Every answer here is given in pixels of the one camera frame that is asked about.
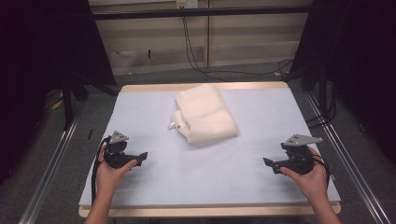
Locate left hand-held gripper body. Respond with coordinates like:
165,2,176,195
103,130,138,170

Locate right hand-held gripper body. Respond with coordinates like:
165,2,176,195
273,133,324,175

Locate cream white towel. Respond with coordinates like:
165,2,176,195
168,83,239,145

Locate person's left hand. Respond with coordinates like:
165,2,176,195
94,145,138,202

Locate person's right hand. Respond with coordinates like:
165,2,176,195
278,146,330,203

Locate light blue table mat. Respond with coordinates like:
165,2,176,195
78,87,342,208

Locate black metal stand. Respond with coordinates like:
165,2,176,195
281,60,338,129
60,73,120,131

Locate wooden table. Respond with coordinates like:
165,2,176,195
78,81,342,218

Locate black curtain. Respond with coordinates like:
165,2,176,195
290,0,396,164
0,0,117,188

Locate black horizontal bar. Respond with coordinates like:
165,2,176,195
92,5,313,21

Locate right hand-held gripper black cable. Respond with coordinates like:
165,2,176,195
311,153,332,189

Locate hand-held gripper black cable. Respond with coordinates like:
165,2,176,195
91,135,112,207
311,153,332,189

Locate left hand-held gripper black cable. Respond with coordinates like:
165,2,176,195
91,135,112,207

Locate black cables by stand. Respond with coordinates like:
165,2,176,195
304,88,338,130

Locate metal floor rail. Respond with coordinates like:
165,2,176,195
304,91,392,224
18,113,82,224

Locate long black floor cable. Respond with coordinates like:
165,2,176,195
180,15,295,83

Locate white wall outlet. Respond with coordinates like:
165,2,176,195
175,0,200,9

